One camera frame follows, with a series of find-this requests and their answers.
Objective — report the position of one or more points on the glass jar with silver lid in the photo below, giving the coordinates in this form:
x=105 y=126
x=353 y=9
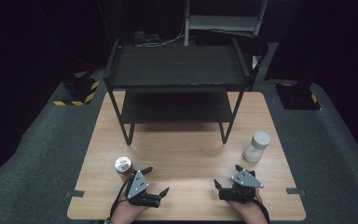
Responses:
x=123 y=165

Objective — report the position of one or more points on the person's left hand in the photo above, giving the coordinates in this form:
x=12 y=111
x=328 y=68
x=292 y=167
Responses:
x=125 y=210

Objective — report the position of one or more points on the white plastic bottle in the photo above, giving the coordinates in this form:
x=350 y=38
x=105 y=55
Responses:
x=256 y=146

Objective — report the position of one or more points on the black yellow striped stand base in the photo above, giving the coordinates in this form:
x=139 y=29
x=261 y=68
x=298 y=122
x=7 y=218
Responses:
x=296 y=97
x=80 y=88

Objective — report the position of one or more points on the person's right hand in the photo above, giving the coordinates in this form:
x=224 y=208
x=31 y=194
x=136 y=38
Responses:
x=244 y=208

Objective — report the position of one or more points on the grey metal stand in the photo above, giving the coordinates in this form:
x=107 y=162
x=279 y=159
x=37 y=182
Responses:
x=222 y=22

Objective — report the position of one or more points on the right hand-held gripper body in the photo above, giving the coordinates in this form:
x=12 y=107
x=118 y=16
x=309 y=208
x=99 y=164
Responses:
x=246 y=180

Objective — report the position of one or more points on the grey tape strip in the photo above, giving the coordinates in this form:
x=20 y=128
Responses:
x=75 y=193
x=295 y=191

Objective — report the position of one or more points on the black two-tier shelf rack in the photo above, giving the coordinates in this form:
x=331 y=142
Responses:
x=177 y=67

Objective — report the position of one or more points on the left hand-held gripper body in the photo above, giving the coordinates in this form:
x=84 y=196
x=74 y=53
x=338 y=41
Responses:
x=136 y=186

